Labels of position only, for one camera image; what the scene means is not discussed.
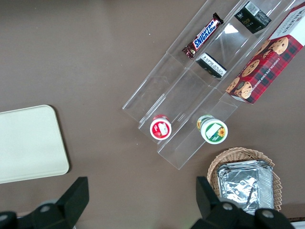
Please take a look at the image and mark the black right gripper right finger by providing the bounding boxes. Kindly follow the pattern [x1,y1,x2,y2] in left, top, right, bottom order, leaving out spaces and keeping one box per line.
[190,176,296,229]

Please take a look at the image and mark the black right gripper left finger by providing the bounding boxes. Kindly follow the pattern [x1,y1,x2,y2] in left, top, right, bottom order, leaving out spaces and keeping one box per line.
[0,176,90,229]

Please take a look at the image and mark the wicker basket with foil trays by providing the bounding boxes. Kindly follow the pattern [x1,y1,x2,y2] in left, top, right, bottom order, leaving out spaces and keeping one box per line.
[206,147,282,212]

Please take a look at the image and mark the red tartan cookie box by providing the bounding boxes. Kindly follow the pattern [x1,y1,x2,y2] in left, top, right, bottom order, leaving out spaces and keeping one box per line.
[225,2,305,105]

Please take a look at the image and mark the green lid sunflower jar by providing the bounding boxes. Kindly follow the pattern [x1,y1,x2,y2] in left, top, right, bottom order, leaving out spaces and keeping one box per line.
[196,114,229,145]

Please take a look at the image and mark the aluminium foil tray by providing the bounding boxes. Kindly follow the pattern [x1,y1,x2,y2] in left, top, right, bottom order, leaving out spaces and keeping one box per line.
[216,160,274,215]

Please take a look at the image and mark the black box with gold print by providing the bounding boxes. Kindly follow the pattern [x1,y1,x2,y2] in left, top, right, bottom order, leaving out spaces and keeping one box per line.
[234,0,272,34]

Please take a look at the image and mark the red lid jar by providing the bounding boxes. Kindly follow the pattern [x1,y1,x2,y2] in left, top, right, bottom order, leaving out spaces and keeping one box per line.
[150,114,173,140]

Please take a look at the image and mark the black box with white label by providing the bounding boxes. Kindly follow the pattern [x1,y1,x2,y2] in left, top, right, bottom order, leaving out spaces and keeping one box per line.
[195,52,227,79]

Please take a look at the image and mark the Snickers chocolate bar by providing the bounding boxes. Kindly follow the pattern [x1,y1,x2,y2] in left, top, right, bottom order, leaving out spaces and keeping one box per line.
[182,12,224,60]

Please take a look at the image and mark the clear acrylic stepped shelf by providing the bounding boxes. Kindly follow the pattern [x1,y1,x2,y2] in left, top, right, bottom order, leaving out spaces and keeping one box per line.
[122,0,301,170]

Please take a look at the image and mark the cream rectangular tray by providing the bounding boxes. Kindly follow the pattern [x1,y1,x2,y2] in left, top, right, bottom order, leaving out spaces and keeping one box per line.
[0,104,70,184]

